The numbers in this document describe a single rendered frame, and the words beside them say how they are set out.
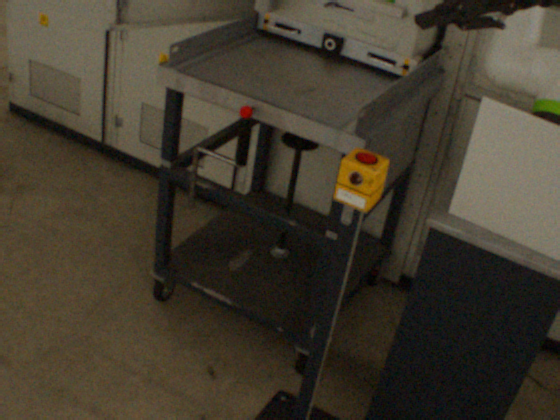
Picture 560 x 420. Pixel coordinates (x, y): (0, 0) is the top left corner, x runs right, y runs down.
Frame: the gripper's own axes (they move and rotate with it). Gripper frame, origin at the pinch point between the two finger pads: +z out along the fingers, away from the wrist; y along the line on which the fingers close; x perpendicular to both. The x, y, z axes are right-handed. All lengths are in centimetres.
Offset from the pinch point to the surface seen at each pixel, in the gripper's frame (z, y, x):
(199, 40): 29, -39, -84
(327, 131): 11, -47, -37
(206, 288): 53, -104, -55
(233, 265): 42, -109, -64
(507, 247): -14, -62, 6
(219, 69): 27, -43, -73
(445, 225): -3, -59, -5
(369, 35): -19, -51, -76
